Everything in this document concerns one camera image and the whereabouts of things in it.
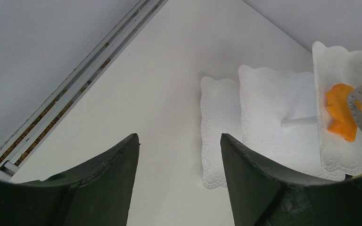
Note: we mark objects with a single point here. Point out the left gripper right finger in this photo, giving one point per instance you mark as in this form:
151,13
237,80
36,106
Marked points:
263,192

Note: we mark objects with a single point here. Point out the orange fish cookie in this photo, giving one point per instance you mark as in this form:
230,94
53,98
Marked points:
342,123

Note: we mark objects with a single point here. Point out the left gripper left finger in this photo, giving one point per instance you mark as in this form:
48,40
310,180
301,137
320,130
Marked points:
97,192

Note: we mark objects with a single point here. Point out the white three-tier dessert stand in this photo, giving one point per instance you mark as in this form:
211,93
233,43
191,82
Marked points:
283,116

